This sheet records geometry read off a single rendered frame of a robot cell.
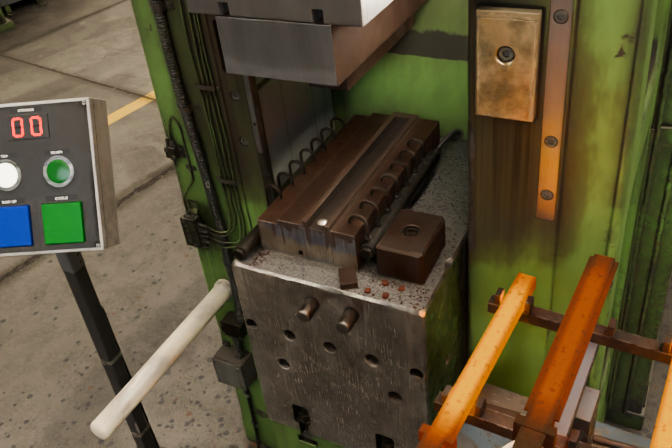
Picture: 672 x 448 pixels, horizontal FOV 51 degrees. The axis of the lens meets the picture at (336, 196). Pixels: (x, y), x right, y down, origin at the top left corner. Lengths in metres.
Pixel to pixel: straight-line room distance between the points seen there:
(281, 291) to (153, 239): 1.80
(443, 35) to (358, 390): 0.73
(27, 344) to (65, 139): 1.50
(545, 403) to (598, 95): 0.46
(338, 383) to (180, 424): 0.98
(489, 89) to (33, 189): 0.83
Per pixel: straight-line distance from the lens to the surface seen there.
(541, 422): 0.86
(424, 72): 1.55
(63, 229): 1.38
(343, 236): 1.21
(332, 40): 1.02
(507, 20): 1.05
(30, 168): 1.40
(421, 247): 1.18
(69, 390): 2.54
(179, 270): 2.84
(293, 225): 1.25
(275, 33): 1.06
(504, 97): 1.10
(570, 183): 1.18
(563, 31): 1.06
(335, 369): 1.36
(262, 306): 1.34
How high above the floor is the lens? 1.72
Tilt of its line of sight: 34 degrees down
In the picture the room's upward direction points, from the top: 7 degrees counter-clockwise
